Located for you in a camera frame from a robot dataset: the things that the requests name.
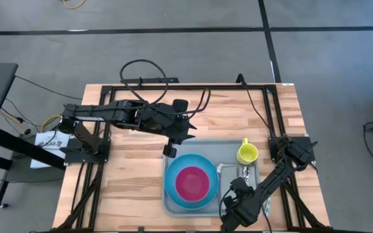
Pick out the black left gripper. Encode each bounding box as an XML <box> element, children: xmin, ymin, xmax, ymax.
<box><xmin>141</xmin><ymin>104</ymin><xmax>198</xmax><ymax>159</ymax></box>

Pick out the grey plastic tray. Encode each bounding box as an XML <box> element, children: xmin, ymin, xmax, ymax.
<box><xmin>162</xmin><ymin>139</ymin><xmax>261</xmax><ymax>218</ymax></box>

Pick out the blue-handled knife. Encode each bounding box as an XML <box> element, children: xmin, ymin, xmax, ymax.
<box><xmin>263</xmin><ymin>196</ymin><xmax>272</xmax><ymax>218</ymax></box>

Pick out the yellow mug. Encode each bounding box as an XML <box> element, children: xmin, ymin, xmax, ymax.
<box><xmin>236</xmin><ymin>137</ymin><xmax>260</xmax><ymax>166</ymax></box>

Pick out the magenta bowl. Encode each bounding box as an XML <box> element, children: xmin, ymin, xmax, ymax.
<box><xmin>175</xmin><ymin>166</ymin><xmax>211</xmax><ymax>203</ymax></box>

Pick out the blue plate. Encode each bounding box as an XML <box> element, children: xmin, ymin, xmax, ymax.
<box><xmin>163</xmin><ymin>153</ymin><xmax>220</xmax><ymax>211</ymax></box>

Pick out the black mounting bar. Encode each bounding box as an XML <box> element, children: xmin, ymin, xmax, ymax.
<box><xmin>120</xmin><ymin>76</ymin><xmax>180</xmax><ymax>84</ymax></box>

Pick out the white paper sheet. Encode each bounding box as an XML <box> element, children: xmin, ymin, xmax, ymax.
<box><xmin>30</xmin><ymin>131</ymin><xmax>71</xmax><ymax>170</ymax></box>

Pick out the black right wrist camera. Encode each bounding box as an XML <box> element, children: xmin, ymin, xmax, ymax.
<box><xmin>222</xmin><ymin>195</ymin><xmax>236</xmax><ymax>210</ymax></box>

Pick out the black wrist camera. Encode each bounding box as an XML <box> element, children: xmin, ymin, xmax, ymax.
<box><xmin>172</xmin><ymin>98</ymin><xmax>189</xmax><ymax>113</ymax></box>
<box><xmin>222</xmin><ymin>195</ymin><xmax>236</xmax><ymax>210</ymax></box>

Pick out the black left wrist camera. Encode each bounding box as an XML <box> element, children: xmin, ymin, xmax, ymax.
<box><xmin>172</xmin><ymin>98</ymin><xmax>189</xmax><ymax>113</ymax></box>

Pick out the black metal frame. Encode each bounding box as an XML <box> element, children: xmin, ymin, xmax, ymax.
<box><xmin>52</xmin><ymin>83</ymin><xmax>332</xmax><ymax>233</ymax></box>

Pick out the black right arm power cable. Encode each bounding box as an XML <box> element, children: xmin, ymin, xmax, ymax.
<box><xmin>236</xmin><ymin>73</ymin><xmax>287</xmax><ymax>144</ymax></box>

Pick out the black left camera cable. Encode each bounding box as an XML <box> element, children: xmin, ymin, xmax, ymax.
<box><xmin>119</xmin><ymin>58</ymin><xmax>212</xmax><ymax>120</ymax></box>

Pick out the yellow cable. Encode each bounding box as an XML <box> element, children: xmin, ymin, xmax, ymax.
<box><xmin>62</xmin><ymin>0</ymin><xmax>87</xmax><ymax>10</ymax></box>
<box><xmin>40</xmin><ymin>115</ymin><xmax>63</xmax><ymax>132</ymax></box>

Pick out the black desk cable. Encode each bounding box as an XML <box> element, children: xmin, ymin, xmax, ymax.
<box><xmin>14</xmin><ymin>75</ymin><xmax>84</xmax><ymax>100</ymax></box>

